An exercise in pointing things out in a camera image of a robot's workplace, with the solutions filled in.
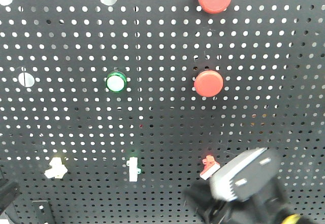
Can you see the red lit toggle switch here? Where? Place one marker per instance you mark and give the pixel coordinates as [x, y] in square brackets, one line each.
[210, 167]

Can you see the yellow lit toggle switch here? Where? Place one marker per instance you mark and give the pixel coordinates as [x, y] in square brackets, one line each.
[57, 170]

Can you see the black perforated pegboard panel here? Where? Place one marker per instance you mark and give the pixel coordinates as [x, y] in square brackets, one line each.
[55, 58]

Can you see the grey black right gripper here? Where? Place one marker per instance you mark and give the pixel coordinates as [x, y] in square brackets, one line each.
[245, 190]

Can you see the green lit toggle switch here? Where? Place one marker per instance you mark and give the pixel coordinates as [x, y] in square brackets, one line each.
[133, 169]

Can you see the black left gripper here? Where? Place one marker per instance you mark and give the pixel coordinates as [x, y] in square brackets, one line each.
[10, 190]

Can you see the green round push button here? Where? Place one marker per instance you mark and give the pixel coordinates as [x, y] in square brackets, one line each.
[116, 81]

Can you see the lower red round push button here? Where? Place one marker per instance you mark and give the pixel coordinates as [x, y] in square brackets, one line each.
[208, 83]

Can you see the left black clamp bracket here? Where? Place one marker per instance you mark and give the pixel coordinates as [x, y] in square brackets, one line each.
[43, 212]

